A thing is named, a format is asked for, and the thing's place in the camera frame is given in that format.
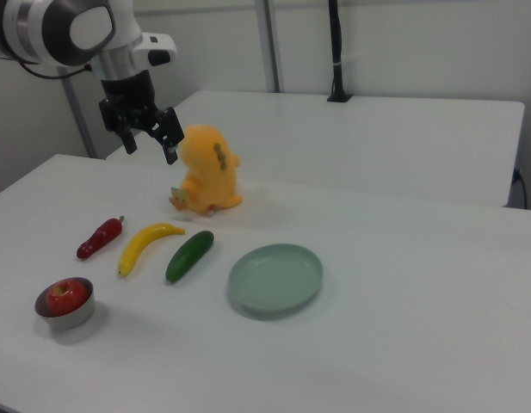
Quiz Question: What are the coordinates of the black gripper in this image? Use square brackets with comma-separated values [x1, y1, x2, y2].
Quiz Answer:
[97, 70, 185, 166]

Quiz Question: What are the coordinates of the yellow plastic banana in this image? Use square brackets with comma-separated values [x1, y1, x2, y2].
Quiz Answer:
[117, 222, 187, 279]

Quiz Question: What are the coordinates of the pale green plastic plate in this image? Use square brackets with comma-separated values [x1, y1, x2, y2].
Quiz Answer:
[227, 243, 324, 322]

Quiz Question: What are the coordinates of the orange plush dinosaur toy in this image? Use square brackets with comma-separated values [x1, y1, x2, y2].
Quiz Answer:
[168, 124, 244, 217]

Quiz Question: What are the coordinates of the red chili pepper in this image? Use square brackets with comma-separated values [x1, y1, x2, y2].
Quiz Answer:
[76, 215, 127, 261]

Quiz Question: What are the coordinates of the green cucumber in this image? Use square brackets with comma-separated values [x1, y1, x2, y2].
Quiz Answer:
[164, 230, 215, 284]

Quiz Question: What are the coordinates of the red apple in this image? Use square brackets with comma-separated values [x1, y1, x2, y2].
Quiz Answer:
[46, 278, 90, 317]

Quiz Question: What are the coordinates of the white side table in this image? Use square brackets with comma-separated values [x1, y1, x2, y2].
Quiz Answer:
[105, 89, 527, 208]

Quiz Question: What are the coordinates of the round metal bowl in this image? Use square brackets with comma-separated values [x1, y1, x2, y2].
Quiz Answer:
[34, 276, 97, 331]

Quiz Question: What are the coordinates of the black pole with base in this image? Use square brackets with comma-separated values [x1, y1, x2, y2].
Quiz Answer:
[326, 0, 354, 104]

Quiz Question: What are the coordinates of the aluminium frame post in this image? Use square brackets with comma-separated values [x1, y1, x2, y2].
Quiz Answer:
[58, 67, 98, 159]

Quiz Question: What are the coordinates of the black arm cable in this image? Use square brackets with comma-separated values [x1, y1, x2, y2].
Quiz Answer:
[14, 59, 95, 81]

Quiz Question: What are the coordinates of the grey wall frame post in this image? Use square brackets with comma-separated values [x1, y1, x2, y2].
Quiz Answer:
[253, 0, 286, 93]

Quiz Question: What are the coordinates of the black wall cable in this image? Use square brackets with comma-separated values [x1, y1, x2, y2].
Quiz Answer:
[511, 169, 529, 210]

